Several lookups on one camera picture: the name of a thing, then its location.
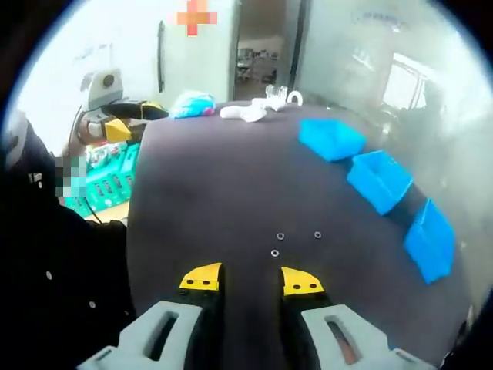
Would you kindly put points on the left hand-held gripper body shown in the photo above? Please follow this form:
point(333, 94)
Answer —
point(106, 88)

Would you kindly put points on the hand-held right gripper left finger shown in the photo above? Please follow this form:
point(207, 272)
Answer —
point(204, 327)

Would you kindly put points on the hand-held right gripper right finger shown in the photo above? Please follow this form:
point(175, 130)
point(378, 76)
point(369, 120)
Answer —
point(296, 331)

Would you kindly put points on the blue plastic bin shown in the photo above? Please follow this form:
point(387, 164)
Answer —
point(331, 139)
point(429, 246)
point(379, 181)

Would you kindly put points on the person's left hand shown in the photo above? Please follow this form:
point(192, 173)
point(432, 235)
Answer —
point(81, 133)

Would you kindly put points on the green box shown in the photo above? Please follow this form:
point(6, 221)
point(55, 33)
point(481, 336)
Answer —
point(111, 177)

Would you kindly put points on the blue white tissue pack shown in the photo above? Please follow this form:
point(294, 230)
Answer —
point(192, 103)

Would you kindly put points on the grey white worn device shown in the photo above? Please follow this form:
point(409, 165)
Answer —
point(15, 142)

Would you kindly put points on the white plastic object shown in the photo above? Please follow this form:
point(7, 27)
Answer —
point(242, 112)
point(269, 103)

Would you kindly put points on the shelf with items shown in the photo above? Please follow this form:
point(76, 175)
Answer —
point(256, 63)

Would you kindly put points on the clear glass mug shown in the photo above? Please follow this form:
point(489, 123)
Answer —
point(275, 92)

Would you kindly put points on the person at right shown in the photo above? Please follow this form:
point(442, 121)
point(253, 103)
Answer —
point(58, 270)

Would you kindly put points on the white tape roll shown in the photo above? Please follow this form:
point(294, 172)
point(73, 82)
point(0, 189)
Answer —
point(289, 98)

